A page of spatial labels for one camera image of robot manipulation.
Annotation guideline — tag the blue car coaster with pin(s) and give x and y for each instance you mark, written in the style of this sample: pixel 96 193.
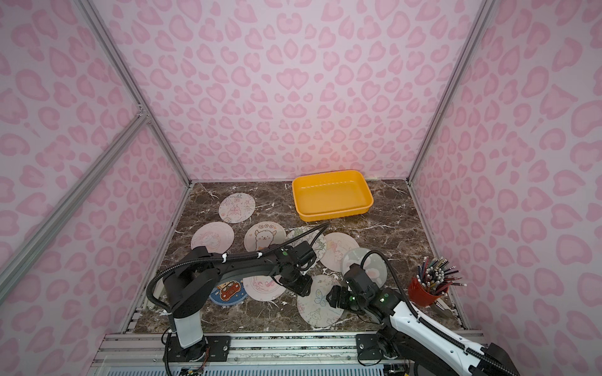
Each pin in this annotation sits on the blue car coaster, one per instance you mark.
pixel 230 293

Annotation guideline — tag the pink unicorn moon coaster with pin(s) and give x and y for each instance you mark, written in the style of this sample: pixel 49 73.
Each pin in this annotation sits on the pink unicorn moon coaster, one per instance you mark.
pixel 337 245

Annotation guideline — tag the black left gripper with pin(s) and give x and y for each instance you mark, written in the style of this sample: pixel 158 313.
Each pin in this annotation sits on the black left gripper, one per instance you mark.
pixel 298 284

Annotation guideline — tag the white butterfly doodle coaster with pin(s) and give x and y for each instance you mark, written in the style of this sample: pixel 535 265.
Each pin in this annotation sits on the white butterfly doodle coaster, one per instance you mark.
pixel 237 208

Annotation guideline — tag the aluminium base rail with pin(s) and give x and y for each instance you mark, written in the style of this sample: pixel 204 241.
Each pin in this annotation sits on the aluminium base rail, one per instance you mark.
pixel 288 353

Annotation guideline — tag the pink rainbow unicorn coaster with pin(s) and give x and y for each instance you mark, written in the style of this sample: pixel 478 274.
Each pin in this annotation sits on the pink rainbow unicorn coaster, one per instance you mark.
pixel 217 237

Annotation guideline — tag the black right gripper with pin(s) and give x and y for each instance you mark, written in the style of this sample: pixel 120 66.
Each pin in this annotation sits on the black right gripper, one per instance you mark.
pixel 336 296

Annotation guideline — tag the white butterfly pattern coaster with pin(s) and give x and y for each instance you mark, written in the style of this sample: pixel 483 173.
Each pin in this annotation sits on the white butterfly pattern coaster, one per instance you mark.
pixel 315 308

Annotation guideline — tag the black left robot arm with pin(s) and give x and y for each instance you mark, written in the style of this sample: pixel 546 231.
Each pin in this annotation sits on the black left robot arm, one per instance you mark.
pixel 190 283

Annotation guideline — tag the green bunny coaster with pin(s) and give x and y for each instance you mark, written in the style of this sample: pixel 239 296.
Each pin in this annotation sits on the green bunny coaster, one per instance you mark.
pixel 374 266

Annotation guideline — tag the yellow plastic storage box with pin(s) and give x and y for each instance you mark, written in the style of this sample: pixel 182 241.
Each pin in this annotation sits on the yellow plastic storage box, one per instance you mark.
pixel 331 195

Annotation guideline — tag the red pen cup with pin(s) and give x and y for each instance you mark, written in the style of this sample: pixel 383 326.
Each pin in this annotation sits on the red pen cup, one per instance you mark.
pixel 419 296

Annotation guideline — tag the white alpaca coaster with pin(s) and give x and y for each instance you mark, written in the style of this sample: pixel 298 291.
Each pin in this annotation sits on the white alpaca coaster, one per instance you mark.
pixel 262 235

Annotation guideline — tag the pink rainbow horse coaster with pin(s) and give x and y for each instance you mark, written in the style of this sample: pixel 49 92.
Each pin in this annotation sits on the pink rainbow horse coaster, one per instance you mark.
pixel 262 289

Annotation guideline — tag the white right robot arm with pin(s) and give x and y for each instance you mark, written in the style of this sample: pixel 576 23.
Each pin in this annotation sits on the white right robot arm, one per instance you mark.
pixel 408 334

